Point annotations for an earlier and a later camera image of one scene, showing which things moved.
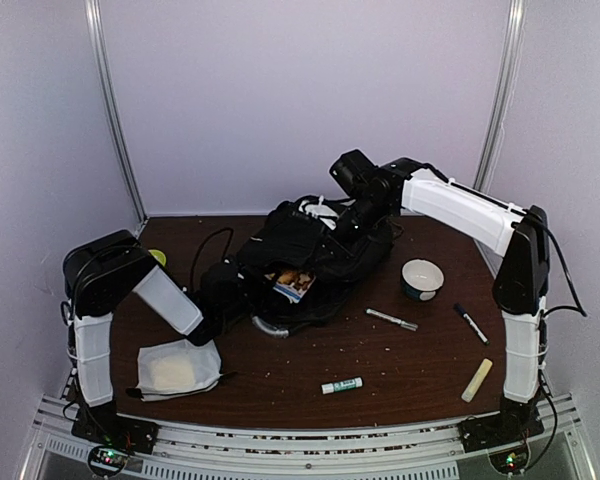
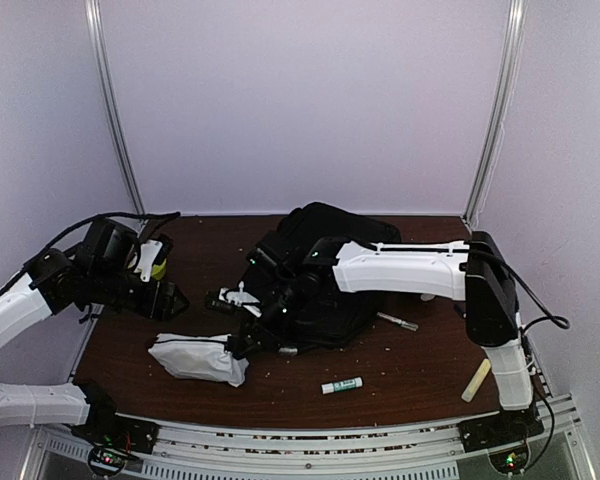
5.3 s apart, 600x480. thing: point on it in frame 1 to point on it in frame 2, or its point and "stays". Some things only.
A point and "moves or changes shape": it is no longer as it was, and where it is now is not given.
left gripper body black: [234, 309] to [108, 290]
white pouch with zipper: [176, 368] moves or changes shape
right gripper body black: [368, 215] to [275, 335]
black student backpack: [298, 274] moves or changes shape
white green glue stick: [349, 384] stays
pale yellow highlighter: [477, 379] stays
